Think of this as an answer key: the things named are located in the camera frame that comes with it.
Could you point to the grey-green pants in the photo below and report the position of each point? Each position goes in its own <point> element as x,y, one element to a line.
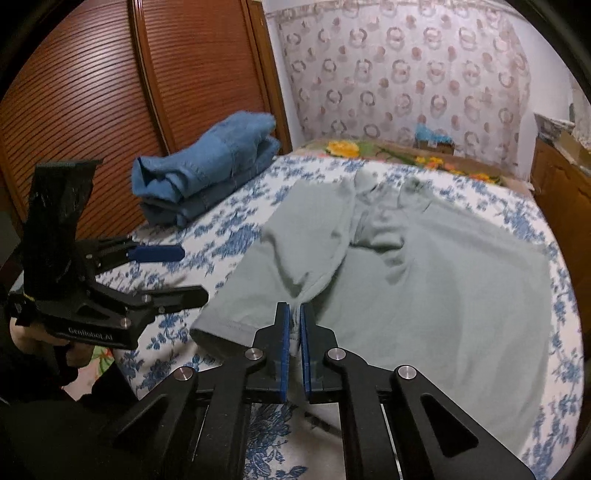
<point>438,300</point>

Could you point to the folded blue jeans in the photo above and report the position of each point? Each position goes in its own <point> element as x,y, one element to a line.
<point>207,161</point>

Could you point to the person's left hand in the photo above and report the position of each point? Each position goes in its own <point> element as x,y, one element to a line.
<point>27,339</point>

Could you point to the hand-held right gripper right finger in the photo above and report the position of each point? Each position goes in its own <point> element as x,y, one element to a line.
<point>307,350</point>

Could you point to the person's dark clothing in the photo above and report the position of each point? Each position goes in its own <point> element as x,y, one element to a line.
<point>55,429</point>

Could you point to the wooden cabinet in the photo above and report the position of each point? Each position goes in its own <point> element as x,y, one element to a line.
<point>568,207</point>

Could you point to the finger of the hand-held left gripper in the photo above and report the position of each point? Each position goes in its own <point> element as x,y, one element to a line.
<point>184,297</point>
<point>157,254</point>

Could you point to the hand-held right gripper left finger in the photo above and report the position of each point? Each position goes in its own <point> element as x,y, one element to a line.
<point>282,350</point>

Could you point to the grey patterned cloth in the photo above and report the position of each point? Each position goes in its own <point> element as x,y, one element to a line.
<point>554,125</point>

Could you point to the brown slatted wooden wardrobe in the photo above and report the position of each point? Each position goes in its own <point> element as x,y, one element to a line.
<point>92,92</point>

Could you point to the blue floral bed sheet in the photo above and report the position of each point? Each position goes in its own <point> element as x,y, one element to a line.
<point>221,240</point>

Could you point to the flowered plush blanket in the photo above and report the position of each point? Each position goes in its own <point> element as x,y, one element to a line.
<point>344,148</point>

